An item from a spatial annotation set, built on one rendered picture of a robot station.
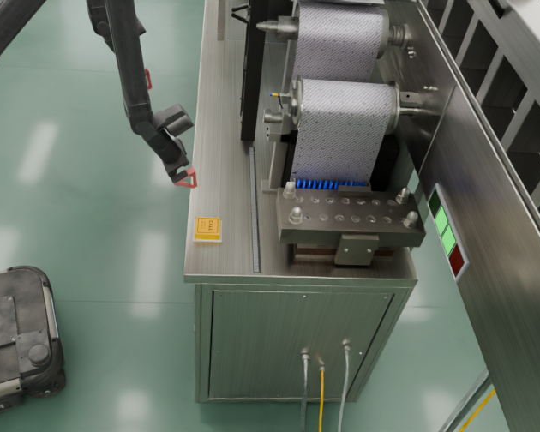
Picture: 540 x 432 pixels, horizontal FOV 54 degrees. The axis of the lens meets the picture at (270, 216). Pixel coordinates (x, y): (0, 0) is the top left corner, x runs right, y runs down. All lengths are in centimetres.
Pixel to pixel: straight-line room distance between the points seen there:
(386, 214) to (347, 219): 12
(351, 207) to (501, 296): 55
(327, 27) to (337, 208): 51
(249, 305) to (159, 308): 96
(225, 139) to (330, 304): 68
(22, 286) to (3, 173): 103
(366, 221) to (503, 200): 48
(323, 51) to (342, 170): 34
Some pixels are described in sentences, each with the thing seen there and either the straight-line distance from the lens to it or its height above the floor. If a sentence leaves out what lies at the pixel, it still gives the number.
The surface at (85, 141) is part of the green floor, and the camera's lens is 334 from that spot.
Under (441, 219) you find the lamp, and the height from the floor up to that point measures 119.
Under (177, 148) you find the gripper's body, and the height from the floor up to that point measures 116.
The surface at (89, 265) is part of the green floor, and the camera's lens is 266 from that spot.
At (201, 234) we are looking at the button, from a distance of 151.
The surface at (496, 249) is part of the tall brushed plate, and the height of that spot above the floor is 132.
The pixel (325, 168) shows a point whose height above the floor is 108.
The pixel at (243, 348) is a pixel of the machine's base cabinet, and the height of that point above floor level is 50.
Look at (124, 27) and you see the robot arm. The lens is 119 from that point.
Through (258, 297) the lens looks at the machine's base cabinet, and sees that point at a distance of 153.
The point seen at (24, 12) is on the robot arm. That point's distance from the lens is 115.
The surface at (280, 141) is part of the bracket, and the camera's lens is 154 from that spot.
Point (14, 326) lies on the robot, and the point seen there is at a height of 26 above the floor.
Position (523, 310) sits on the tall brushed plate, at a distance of 104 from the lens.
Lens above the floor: 205
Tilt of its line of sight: 46 degrees down
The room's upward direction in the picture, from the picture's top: 8 degrees clockwise
